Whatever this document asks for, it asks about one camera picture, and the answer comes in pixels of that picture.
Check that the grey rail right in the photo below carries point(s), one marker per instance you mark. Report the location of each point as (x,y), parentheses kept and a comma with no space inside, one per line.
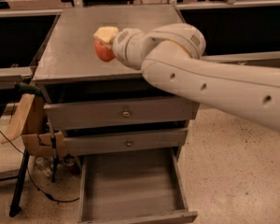
(265,59)

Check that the grey wooden drawer cabinet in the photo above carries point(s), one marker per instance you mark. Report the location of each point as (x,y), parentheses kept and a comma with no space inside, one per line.
(70,72)

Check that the black tripod stand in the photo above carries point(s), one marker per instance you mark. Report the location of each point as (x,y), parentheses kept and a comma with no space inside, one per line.
(15,204)

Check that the green handled tool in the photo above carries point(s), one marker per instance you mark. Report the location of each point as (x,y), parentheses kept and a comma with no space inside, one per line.
(24,88)

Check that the grey rail left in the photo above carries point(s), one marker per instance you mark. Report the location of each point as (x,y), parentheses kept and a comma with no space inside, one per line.
(9,76)

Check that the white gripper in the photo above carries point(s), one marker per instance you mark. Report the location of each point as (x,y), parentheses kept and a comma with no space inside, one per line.
(121,44)

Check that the grey top drawer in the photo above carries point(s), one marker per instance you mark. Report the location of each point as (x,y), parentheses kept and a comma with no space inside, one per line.
(97,114)

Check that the red apple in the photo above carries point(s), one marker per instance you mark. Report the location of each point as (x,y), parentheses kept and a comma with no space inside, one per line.
(103,52)

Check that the grey middle drawer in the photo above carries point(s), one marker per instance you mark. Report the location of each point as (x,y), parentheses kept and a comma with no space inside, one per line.
(120,142)

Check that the brown cardboard piece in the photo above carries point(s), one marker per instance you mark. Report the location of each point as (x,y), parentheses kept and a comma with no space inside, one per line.
(28,123)

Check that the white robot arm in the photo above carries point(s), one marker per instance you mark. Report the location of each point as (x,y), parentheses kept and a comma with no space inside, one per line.
(170,59)

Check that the clear plastic bottle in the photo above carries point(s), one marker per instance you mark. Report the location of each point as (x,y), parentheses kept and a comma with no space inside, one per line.
(42,164)

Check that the grey rail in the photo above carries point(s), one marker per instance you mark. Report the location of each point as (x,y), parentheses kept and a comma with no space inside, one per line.
(265,59)
(9,76)

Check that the grey open bottom drawer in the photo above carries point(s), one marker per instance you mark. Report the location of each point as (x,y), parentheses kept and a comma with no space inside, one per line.
(136,187)

